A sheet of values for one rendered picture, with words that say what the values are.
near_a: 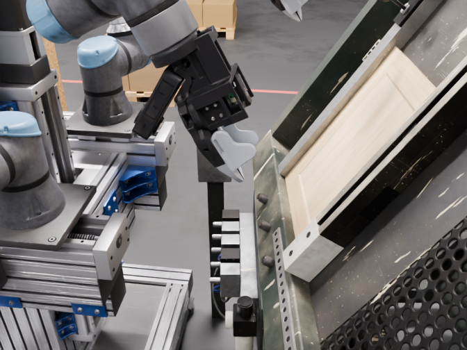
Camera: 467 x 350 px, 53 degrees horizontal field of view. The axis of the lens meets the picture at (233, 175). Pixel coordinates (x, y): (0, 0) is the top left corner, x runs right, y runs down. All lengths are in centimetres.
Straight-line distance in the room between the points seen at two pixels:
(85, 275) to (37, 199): 20
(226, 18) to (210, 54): 522
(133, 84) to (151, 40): 350
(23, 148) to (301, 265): 64
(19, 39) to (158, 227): 169
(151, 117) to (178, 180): 244
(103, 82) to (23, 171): 49
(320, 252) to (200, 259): 146
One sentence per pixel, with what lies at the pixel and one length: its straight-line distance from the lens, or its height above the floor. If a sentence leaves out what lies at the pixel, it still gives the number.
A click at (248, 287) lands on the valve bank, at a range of 131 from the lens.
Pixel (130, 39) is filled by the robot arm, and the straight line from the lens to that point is 151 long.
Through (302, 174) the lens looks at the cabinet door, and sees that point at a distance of 137.
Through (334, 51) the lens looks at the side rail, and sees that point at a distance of 158.
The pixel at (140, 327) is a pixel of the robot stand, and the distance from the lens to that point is 194.
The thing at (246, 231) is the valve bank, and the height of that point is 74.
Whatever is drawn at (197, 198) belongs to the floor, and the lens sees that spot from 289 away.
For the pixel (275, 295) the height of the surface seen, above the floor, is 85.
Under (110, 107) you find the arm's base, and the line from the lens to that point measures 147.
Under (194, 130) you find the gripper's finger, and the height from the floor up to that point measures 141.
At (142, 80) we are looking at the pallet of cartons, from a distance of 405.
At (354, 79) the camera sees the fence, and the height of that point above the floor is 120.
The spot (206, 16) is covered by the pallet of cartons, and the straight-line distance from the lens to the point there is 583.
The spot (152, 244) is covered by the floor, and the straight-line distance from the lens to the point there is 259.
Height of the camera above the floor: 168
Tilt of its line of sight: 33 degrees down
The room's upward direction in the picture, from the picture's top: straight up
